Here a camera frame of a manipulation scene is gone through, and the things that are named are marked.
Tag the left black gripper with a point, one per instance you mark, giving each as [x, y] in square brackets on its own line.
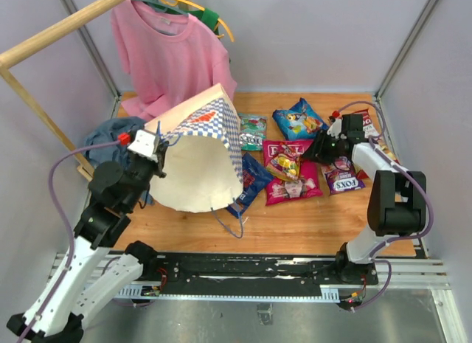
[160, 153]

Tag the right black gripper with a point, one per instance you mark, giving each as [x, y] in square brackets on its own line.
[315, 152]

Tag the pink purple snack pouch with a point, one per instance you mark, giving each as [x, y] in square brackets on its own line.
[341, 177]

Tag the pink snack bag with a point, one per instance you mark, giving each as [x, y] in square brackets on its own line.
[306, 186]

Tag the blue snack bag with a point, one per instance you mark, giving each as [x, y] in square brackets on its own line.
[299, 122]

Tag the orange snack pack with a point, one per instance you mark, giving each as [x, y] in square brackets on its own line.
[284, 166]

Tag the blue checkered paper bag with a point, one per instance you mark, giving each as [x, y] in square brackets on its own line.
[203, 163]

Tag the red Chuba chips bag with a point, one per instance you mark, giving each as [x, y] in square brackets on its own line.
[371, 130]

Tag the blue white snack pack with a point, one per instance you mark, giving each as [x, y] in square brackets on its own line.
[255, 179]

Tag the green white snack pack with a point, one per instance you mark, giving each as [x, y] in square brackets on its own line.
[252, 131]

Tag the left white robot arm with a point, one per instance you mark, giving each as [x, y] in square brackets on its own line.
[66, 306]

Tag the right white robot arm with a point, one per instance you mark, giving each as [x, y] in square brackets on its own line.
[398, 207]

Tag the blue crumpled cloth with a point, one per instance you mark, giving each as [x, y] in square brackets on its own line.
[109, 131]

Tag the pink t-shirt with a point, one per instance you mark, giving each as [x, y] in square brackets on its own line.
[169, 58]

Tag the green garment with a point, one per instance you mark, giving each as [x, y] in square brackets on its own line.
[193, 33]

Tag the grey-blue hanger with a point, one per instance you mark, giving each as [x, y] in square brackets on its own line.
[160, 7]

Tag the yellow hanger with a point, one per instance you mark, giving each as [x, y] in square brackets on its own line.
[206, 16]

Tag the wooden clothes rack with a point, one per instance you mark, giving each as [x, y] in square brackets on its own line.
[75, 87]

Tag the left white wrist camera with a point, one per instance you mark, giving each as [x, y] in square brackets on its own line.
[145, 145]

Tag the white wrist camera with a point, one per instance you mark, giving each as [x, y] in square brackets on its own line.
[335, 128]
[145, 145]

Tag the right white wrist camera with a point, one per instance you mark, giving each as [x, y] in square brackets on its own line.
[335, 128]

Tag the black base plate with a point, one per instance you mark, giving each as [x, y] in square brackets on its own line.
[261, 273]

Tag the grey slotted cable duct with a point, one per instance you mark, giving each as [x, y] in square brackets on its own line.
[295, 293]

